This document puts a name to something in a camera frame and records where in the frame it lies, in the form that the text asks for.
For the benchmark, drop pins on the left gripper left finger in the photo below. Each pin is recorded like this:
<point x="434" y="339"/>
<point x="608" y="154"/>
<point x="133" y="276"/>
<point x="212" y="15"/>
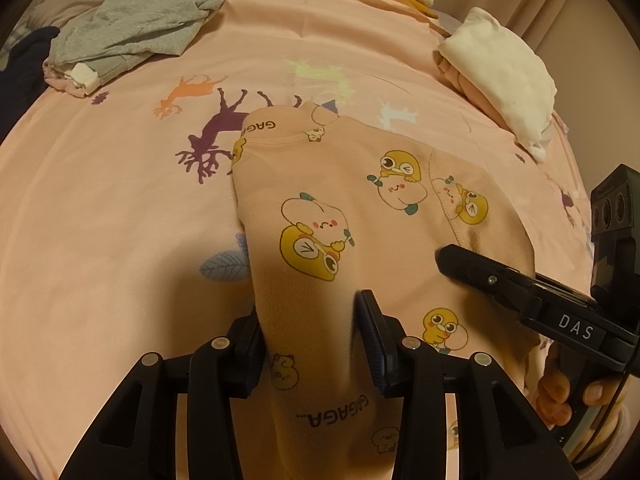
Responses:
<point x="134" y="434"/>

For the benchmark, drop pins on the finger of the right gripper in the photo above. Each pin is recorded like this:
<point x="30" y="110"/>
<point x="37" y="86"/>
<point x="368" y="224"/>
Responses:
<point x="485" y="272"/>

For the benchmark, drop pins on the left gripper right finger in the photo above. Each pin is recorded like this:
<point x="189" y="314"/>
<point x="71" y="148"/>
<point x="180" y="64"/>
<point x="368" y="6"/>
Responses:
<point x="460" y="418"/>

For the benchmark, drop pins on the pink cartoon print shirt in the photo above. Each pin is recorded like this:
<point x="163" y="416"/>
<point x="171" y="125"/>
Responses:
<point x="331" y="206"/>

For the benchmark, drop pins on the right hand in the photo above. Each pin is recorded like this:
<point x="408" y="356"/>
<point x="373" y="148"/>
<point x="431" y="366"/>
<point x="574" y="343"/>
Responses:
<point x="554" y="390"/>

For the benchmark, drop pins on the pink animal print duvet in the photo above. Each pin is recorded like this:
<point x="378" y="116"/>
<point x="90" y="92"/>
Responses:
<point x="120" y="231"/>

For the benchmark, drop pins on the folded white garment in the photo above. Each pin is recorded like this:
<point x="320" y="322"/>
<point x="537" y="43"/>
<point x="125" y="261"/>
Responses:
<point x="481" y="41"/>

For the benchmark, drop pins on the folded pink garment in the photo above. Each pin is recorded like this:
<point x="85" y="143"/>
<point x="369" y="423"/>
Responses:
<point x="488" y="89"/>

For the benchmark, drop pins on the dark navy garment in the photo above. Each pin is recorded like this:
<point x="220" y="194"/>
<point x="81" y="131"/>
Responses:
<point x="22" y="80"/>

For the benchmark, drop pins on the grey folded garment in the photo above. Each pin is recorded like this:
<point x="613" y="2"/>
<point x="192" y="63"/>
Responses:
<point x="118" y="35"/>

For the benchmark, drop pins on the black tracking camera box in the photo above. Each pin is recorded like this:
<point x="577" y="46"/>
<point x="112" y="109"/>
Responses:
<point x="615" y="236"/>

